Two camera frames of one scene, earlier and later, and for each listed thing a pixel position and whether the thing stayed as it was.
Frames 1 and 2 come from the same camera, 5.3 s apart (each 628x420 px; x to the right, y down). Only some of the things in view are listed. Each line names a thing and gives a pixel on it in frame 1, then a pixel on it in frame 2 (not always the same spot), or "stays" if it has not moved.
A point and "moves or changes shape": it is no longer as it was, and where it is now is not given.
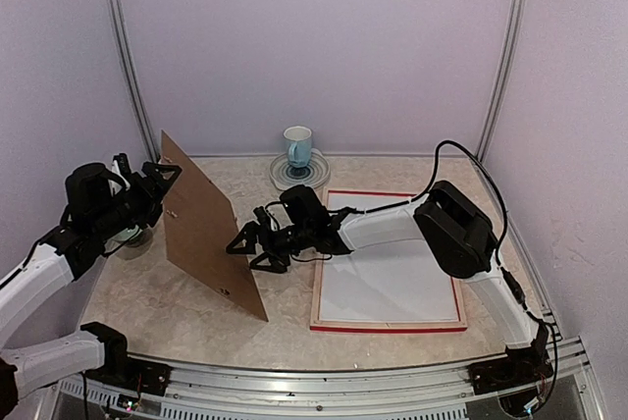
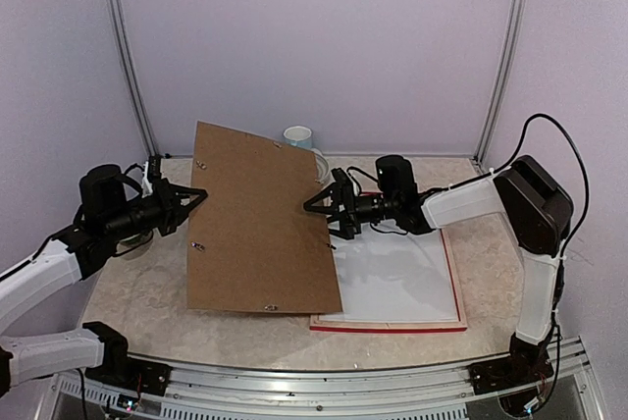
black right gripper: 250,229 → 341,194
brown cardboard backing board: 199,228 moves or changes shape
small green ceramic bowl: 134,237 stays
